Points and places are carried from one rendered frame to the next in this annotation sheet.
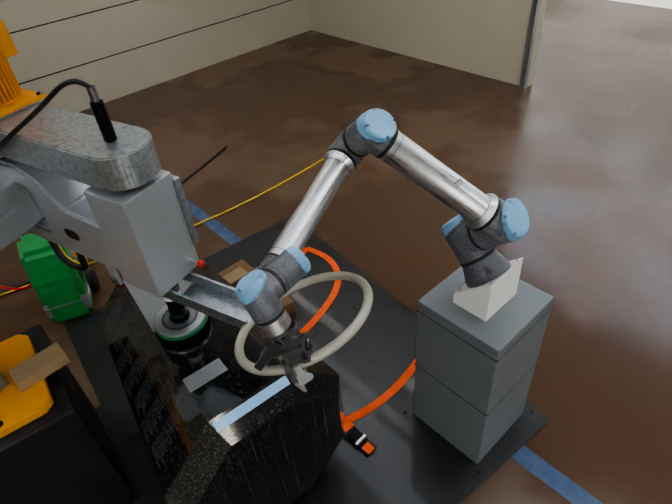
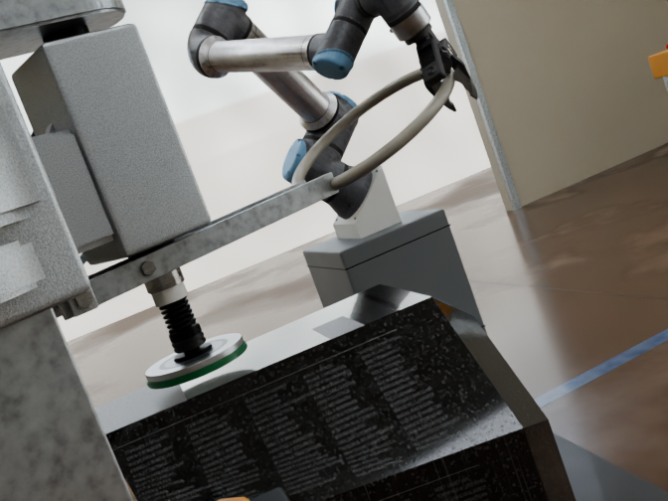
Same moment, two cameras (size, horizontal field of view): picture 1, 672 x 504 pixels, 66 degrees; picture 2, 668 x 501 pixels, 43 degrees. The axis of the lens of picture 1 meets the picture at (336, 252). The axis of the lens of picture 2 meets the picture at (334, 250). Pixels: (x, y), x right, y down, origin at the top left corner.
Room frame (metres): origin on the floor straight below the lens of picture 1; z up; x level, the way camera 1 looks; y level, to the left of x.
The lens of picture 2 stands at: (0.59, 2.16, 1.22)
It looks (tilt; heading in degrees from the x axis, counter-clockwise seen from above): 8 degrees down; 291
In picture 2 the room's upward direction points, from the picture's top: 20 degrees counter-clockwise
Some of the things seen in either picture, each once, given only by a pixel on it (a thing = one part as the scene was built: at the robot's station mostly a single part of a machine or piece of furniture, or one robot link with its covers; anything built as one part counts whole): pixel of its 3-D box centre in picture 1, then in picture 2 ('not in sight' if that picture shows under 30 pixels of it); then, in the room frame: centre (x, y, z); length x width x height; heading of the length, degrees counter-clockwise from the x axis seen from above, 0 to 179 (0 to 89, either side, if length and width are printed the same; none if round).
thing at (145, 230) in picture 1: (132, 227); (77, 166); (1.57, 0.74, 1.32); 0.36 x 0.22 x 0.45; 56
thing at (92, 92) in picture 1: (101, 114); not in sight; (1.53, 0.67, 1.78); 0.04 x 0.04 x 0.17
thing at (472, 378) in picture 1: (475, 362); (410, 342); (1.49, -0.60, 0.42); 0.50 x 0.50 x 0.85; 39
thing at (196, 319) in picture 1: (180, 317); (194, 356); (1.53, 0.67, 0.88); 0.21 x 0.21 x 0.01
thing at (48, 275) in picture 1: (47, 256); not in sight; (2.64, 1.84, 0.43); 0.35 x 0.35 x 0.87; 18
